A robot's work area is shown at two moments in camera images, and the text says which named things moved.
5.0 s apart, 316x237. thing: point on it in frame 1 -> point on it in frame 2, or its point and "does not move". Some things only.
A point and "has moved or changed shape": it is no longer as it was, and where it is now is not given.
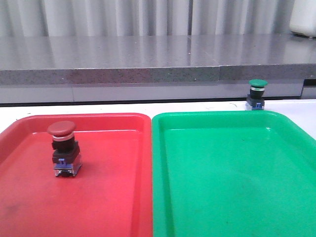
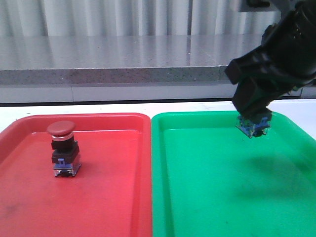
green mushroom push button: [255, 100] has moved or changed shape
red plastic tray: [110, 196] does not move
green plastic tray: [232, 174] does not move
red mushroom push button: [66, 154] does not move
